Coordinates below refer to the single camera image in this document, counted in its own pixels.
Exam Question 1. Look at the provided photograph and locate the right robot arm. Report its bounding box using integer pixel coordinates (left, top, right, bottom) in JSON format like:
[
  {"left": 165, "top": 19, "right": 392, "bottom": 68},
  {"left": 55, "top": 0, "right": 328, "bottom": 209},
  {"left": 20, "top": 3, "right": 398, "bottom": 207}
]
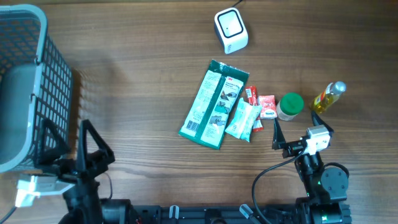
[{"left": 272, "top": 111, "right": 352, "bottom": 224}]

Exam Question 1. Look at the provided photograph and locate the green lid jar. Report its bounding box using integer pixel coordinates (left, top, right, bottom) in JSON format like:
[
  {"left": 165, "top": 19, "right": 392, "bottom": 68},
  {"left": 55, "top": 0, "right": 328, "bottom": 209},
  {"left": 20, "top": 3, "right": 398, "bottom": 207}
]
[{"left": 276, "top": 92, "right": 304, "bottom": 121}]

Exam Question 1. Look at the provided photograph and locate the yellow dish soap bottle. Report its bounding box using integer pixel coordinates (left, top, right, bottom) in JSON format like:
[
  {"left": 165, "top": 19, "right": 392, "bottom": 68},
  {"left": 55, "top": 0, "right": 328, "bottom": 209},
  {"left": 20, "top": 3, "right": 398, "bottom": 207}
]
[{"left": 310, "top": 81, "right": 346, "bottom": 114}]

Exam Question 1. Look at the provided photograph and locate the grey plastic mesh basket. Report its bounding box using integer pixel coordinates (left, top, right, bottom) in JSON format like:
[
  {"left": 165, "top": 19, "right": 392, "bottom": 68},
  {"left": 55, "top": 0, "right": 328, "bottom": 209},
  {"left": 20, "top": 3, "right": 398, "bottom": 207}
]
[{"left": 1, "top": 4, "right": 73, "bottom": 172}]

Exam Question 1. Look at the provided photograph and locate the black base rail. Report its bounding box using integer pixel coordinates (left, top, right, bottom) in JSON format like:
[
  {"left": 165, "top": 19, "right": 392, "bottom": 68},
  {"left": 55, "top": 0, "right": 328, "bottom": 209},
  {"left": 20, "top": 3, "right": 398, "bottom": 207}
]
[{"left": 71, "top": 199, "right": 353, "bottom": 224}]

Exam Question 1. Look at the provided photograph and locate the sponge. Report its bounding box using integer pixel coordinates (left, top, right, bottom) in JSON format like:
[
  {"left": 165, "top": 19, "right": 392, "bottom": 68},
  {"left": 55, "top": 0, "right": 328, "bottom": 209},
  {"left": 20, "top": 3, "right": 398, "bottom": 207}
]
[{"left": 257, "top": 95, "right": 277, "bottom": 119}]

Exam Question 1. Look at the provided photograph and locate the left camera cable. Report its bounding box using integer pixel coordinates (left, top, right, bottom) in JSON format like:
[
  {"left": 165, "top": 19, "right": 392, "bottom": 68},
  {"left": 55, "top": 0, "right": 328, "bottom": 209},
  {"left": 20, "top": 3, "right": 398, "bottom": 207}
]
[{"left": 0, "top": 205, "right": 18, "bottom": 224}]

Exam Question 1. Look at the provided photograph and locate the light green wipes packet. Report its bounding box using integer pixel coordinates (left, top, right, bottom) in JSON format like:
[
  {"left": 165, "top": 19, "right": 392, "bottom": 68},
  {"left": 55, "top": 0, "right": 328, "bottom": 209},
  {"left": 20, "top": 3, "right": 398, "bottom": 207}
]
[{"left": 225, "top": 98, "right": 262, "bottom": 142}]

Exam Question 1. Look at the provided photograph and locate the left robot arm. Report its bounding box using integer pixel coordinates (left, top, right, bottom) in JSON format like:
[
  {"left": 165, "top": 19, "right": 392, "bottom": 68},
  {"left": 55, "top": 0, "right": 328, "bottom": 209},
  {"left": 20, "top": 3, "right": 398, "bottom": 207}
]
[{"left": 34, "top": 119, "right": 136, "bottom": 223}]

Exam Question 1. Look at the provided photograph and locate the red toothpaste box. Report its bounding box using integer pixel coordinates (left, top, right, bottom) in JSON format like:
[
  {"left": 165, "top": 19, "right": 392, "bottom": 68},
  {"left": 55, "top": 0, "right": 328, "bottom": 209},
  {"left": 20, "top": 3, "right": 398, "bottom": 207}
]
[{"left": 245, "top": 86, "right": 264, "bottom": 132}]

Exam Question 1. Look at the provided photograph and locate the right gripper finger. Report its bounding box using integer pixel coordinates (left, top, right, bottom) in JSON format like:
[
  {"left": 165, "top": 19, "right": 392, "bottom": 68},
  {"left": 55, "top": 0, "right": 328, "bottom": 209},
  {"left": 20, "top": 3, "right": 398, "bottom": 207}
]
[
  {"left": 311, "top": 111, "right": 334, "bottom": 134},
  {"left": 272, "top": 118, "right": 286, "bottom": 150}
]

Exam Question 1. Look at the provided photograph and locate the white barcode scanner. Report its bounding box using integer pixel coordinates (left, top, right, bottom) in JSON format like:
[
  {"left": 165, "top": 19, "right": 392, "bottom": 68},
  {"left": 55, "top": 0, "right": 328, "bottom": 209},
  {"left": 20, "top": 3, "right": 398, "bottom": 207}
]
[{"left": 214, "top": 7, "right": 249, "bottom": 54}]

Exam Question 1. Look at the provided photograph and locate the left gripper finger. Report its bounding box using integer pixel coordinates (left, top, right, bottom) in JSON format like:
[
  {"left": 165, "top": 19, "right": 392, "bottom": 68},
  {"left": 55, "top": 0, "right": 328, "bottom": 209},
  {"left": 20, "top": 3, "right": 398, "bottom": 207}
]
[
  {"left": 76, "top": 119, "right": 116, "bottom": 174},
  {"left": 37, "top": 118, "right": 70, "bottom": 165}
]

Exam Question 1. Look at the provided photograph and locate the green sponge pack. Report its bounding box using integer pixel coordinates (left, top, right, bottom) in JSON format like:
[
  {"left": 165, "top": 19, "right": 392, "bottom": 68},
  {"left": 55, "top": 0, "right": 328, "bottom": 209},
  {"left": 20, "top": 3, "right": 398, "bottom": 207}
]
[{"left": 178, "top": 60, "right": 249, "bottom": 149}]

